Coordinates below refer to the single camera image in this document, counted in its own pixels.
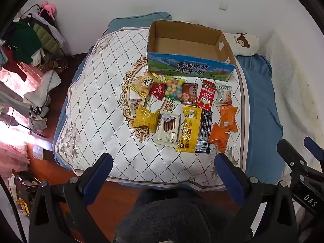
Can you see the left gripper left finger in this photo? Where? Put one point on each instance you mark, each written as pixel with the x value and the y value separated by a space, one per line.
pixel 60 211

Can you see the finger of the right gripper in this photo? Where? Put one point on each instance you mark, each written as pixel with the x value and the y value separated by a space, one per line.
pixel 314 148
pixel 296 162

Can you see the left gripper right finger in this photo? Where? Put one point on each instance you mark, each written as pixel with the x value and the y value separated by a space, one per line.
pixel 278 222

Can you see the orange snack packet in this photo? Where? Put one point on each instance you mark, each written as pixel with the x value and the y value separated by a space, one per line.
pixel 227 122
pixel 219 138

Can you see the white oat cookie packet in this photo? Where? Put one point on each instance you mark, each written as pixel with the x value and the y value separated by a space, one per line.
pixel 224 96

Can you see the yellow black noodle packet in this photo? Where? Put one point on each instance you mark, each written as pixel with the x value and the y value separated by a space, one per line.
pixel 196 129

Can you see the red long snack packet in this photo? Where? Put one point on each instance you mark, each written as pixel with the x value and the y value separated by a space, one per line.
pixel 206 96

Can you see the brown biscuit packet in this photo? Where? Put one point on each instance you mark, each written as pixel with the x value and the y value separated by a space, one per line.
pixel 189 94

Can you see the yellow striped snack packet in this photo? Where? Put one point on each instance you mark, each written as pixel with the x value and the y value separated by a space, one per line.
pixel 145 118

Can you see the white chocolate wafer packet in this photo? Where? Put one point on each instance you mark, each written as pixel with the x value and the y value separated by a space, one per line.
pixel 169 129

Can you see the colourful candy ball bag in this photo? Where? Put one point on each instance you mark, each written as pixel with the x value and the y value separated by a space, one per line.
pixel 173 88

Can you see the yellow pastry snack packet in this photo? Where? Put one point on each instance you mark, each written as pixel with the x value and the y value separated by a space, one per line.
pixel 144 83

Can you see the red triangular snack packet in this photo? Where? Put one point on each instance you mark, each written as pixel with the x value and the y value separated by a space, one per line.
pixel 158 91

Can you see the white knit blanket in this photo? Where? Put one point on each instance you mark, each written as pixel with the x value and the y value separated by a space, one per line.
pixel 296 105

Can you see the black fuzzy garment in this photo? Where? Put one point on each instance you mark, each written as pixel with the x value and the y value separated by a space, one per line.
pixel 172 215

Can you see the white diamond pattern quilt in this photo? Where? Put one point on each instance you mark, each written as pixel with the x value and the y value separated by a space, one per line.
pixel 149 96

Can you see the white clothes pile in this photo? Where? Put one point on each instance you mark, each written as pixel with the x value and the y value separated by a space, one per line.
pixel 39 100

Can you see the white bear print pillow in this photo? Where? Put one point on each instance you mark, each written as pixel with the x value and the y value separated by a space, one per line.
pixel 243 44

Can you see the cardboard milk carton box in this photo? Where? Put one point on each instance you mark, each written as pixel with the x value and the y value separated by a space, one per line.
pixel 186 49

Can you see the clothes rack with clothes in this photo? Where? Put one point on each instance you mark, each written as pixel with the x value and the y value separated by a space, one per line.
pixel 32 43

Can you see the pink plush toy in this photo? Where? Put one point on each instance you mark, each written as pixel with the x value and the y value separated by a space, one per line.
pixel 49 9

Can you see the blue pillow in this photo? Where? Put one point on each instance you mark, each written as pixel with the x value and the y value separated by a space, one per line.
pixel 136 21

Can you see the white wall switch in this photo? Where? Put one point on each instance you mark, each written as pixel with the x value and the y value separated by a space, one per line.
pixel 223 6

